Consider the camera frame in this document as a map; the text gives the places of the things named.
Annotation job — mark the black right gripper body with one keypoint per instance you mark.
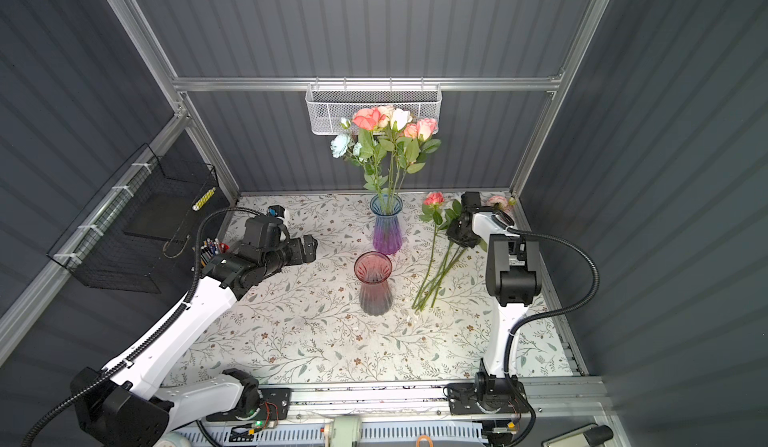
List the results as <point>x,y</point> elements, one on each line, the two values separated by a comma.
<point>457,234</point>

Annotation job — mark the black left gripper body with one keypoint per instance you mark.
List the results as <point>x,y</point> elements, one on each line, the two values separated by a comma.
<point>290,254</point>

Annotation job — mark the white blue rose stem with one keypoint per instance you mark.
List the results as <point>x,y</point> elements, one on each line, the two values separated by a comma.
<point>452,253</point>

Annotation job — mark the magenta rose stem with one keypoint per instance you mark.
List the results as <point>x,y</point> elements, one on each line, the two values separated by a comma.
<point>432,212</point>

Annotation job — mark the pink grey glass vase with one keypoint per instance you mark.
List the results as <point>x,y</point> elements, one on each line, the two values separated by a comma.
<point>373,270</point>

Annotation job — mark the purple blue glass vase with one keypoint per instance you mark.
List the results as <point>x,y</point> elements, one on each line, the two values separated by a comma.
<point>387,232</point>

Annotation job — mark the light blue peony flower stem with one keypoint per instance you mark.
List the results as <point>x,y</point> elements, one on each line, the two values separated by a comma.
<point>346,145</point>

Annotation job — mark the cream pink rose stem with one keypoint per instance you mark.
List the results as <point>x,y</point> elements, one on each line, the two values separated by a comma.
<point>401,118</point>

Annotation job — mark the pink peony flower stem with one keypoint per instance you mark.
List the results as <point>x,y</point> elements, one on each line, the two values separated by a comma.
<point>373,130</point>

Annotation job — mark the pale pink rose stem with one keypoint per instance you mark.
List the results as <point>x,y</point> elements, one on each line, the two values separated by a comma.
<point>500,202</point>

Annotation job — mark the pink coral rose stem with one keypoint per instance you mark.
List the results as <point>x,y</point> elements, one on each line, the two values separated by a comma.
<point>416,143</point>

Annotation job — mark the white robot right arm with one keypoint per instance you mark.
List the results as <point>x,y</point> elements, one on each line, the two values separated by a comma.
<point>512,282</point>

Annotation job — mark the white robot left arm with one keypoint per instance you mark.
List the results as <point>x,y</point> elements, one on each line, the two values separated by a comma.
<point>125,404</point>

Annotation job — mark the red pencil cup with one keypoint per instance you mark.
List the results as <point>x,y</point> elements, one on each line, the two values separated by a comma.
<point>209,249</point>

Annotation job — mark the yellow marker in black basket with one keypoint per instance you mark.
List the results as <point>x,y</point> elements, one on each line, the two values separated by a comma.
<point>203,199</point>

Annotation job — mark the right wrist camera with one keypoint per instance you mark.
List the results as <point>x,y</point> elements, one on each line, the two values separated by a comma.
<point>471,202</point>

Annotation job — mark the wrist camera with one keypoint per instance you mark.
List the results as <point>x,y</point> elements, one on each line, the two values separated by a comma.
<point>277,215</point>
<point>471,202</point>

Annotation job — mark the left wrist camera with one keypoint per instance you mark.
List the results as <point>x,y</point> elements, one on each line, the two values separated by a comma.
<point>277,215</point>

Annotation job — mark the black wire mesh basket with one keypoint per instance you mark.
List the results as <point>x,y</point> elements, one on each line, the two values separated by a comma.
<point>140,237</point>

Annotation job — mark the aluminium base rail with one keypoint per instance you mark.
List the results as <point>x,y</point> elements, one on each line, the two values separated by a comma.
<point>428,400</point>

